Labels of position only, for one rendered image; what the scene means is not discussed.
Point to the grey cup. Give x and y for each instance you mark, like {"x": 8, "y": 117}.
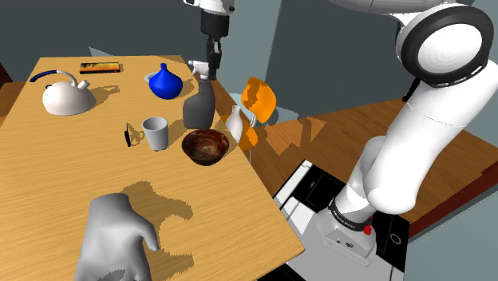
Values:
{"x": 155, "y": 136}

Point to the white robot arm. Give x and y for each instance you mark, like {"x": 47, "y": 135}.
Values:
{"x": 412, "y": 136}

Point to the dark brown bowl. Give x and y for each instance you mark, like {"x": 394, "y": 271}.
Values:
{"x": 204, "y": 148}

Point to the small white dish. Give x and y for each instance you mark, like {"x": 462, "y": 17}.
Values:
{"x": 148, "y": 77}

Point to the orange chair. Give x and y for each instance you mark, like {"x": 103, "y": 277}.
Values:
{"x": 258, "y": 99}

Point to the black pen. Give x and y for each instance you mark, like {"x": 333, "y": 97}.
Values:
{"x": 127, "y": 137}

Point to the small white vase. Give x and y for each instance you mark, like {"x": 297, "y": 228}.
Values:
{"x": 234, "y": 124}

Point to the orange and black book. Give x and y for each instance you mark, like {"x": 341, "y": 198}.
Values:
{"x": 100, "y": 68}

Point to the blue vase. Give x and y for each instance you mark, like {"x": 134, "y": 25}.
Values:
{"x": 165, "y": 86}

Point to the grey hand figure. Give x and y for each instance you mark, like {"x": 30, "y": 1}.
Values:
{"x": 113, "y": 237}

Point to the black and white robot stand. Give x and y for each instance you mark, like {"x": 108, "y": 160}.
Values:
{"x": 307, "y": 194}

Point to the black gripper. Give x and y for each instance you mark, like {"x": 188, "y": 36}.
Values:
{"x": 214, "y": 24}

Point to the grey spray bottle white head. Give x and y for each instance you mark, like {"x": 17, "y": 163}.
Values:
{"x": 199, "y": 109}

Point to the wooden table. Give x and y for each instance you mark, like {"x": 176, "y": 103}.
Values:
{"x": 58, "y": 167}

